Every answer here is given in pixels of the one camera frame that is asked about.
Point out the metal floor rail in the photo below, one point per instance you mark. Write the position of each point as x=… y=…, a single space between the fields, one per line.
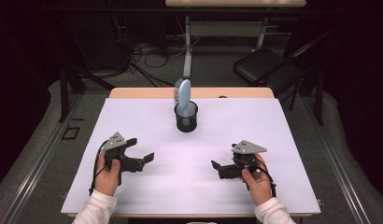
x=332 y=155
x=40 y=161

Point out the black mesh cup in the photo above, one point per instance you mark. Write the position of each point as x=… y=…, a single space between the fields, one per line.
x=192 y=124

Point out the white table mat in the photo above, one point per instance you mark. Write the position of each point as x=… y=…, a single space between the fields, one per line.
x=180 y=174

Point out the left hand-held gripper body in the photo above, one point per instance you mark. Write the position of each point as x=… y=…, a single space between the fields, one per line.
x=115 y=142

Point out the light blue hairbrush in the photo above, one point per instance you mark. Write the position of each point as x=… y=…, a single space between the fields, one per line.
x=184 y=93

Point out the white frame desk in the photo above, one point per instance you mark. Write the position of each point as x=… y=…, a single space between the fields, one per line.
x=187 y=62

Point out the person's right hand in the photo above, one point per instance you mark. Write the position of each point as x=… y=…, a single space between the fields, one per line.
x=258 y=186

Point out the black metal stand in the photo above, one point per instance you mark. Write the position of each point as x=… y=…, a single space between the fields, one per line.
x=319 y=102
x=64 y=99

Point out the wooden table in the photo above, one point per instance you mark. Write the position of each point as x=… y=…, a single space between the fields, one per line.
x=143 y=92

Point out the black folding chair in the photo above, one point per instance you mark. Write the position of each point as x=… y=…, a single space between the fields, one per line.
x=258 y=63

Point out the person's left hand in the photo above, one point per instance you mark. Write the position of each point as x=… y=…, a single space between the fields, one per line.
x=107 y=182

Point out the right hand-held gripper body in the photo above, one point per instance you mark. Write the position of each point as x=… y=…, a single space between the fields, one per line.
x=248 y=147

